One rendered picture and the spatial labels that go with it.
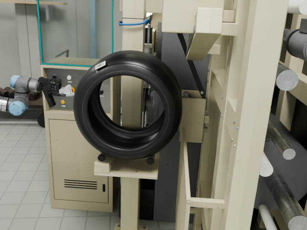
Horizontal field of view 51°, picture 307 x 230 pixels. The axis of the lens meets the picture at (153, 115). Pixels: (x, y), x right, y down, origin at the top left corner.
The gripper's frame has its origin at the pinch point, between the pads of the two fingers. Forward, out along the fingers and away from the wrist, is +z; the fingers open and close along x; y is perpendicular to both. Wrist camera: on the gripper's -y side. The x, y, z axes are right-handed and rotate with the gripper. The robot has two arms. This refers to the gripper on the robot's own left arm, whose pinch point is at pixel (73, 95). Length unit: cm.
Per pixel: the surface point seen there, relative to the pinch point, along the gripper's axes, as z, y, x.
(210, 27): 62, 52, -45
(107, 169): 25.3, -38.3, -8.7
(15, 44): -190, -46, 332
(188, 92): 67, 3, 40
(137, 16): 26, 47, 28
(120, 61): 25.3, 25.6, -10.5
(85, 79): 8.4, 13.2, -10.6
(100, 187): 12, -98, 63
